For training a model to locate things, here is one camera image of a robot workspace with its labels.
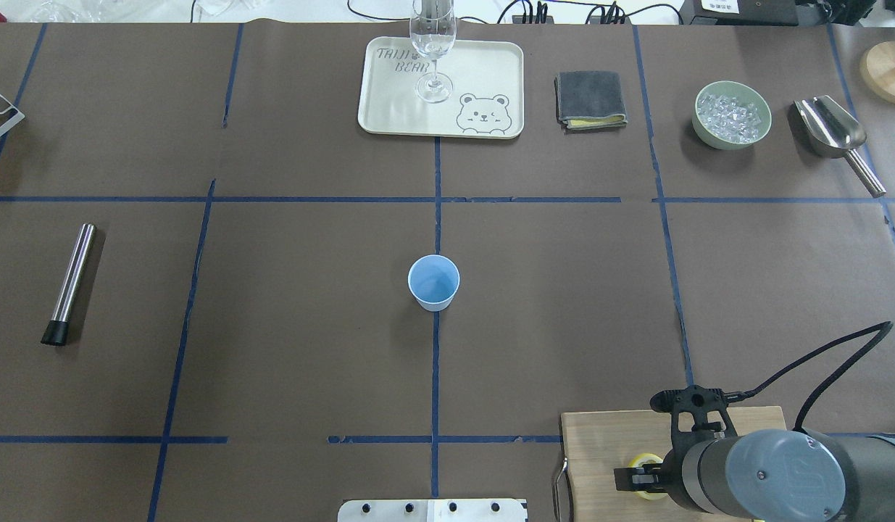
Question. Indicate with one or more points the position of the light blue cup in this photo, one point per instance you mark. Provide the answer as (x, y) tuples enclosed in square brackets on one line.
[(434, 281)]

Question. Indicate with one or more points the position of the clear wine glass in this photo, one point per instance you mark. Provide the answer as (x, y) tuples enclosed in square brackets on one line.
[(433, 31)]

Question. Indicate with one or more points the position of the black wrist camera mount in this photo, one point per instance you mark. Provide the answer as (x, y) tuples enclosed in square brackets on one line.
[(708, 409)]

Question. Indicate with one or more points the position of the grey folded cloth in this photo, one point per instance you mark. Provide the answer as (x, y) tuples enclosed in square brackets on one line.
[(590, 99)]

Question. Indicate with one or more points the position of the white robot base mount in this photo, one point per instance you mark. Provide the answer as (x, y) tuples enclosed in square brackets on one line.
[(457, 509)]

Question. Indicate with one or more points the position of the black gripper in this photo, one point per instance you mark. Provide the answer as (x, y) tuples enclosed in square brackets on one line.
[(674, 478)]

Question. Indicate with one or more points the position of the steel ice scoop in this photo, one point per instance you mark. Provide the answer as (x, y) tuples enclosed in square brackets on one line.
[(833, 133)]

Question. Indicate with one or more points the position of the steel muddler black tip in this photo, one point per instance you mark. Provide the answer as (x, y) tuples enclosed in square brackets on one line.
[(58, 327)]

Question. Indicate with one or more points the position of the green bowl of ice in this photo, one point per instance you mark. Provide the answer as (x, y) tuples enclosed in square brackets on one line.
[(730, 116)]

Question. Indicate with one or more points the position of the black power strip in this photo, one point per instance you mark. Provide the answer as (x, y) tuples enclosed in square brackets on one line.
[(532, 13)]

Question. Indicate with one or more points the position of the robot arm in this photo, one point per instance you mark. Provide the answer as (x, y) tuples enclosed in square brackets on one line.
[(776, 475)]

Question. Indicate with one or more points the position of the wooden cutting board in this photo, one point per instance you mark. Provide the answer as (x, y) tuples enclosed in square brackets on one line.
[(596, 443)]

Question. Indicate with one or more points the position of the cream bear tray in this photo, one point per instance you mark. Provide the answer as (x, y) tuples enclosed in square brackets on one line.
[(482, 83)]

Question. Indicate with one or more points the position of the round wooden stand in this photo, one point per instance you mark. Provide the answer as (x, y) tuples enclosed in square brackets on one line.
[(877, 70)]

